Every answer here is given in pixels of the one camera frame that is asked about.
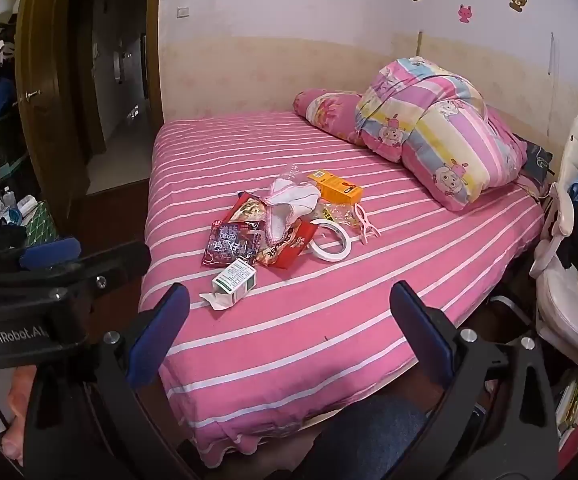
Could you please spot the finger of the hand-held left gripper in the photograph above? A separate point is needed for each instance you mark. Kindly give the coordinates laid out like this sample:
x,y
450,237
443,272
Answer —
x,y
51,252
119,262

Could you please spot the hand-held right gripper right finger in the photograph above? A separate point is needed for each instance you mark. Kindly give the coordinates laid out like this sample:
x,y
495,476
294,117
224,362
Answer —
x,y
424,332

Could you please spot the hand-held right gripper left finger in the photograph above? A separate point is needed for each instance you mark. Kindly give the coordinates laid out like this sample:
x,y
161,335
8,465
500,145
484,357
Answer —
x,y
159,332

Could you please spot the pink plastic clip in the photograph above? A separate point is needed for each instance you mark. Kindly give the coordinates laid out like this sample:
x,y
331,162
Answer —
x,y
361,222

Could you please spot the clear packet with yellow contents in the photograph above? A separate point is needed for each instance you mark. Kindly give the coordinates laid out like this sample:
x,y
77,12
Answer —
x,y
341,214

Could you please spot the white cloth with pink edge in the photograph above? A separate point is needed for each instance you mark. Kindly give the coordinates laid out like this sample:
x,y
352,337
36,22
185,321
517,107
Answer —
x,y
289,205

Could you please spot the clear plastic bottle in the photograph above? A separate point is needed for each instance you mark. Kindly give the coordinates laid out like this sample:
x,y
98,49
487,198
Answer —
x,y
291,175

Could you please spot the green patterned box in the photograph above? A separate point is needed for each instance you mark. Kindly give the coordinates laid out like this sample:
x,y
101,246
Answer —
x,y
41,222

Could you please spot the orange pink cloth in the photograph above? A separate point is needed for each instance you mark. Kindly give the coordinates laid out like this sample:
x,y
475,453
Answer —
x,y
16,410

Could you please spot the white green medicine box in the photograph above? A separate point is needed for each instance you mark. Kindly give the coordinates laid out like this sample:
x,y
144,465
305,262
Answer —
x,y
236,280

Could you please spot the pink striped bed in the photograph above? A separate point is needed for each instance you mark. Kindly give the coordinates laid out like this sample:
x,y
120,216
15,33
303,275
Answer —
x,y
319,320

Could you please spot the dark red snack packet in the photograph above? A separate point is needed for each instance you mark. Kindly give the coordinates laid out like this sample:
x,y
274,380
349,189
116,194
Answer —
x,y
229,245

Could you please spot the person's leg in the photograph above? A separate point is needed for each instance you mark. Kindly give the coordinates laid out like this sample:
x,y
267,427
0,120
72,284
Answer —
x,y
369,440

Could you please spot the white tape roll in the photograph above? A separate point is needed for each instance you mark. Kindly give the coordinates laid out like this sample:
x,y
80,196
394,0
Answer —
x,y
330,256

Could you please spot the brown red snack packet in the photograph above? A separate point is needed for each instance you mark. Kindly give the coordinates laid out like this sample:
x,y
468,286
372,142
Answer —
x,y
246,207

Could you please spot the white office chair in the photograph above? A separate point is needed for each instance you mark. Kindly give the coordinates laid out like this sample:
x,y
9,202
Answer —
x,y
564,305

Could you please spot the brown wooden door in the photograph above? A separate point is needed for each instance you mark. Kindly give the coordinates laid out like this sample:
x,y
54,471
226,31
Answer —
x,y
44,110

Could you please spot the bright red snack packet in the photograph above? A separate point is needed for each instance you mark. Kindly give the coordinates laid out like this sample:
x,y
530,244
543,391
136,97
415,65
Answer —
x,y
294,242

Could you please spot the row of books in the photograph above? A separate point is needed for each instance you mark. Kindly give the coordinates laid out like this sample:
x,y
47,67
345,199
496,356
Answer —
x,y
571,402

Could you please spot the orange carton box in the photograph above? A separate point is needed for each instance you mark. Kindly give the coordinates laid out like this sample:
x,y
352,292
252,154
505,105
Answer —
x,y
334,189

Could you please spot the colourful cartoon quilt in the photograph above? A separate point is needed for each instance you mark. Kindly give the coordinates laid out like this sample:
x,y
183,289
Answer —
x,y
439,130

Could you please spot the pink cartoon pillow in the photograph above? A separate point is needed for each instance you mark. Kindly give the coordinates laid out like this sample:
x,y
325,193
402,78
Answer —
x,y
326,112

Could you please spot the pink bear sticker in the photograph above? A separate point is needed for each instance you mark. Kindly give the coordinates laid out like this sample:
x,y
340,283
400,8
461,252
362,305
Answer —
x,y
465,13

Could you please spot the large brown bear sticker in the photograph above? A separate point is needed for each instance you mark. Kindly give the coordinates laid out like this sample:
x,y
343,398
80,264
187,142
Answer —
x,y
518,0

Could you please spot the wooden door frame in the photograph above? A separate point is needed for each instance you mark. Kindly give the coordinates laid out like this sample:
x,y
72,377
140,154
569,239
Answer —
x,y
155,40

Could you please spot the white light switch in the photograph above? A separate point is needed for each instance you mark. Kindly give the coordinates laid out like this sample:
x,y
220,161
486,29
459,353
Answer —
x,y
183,11

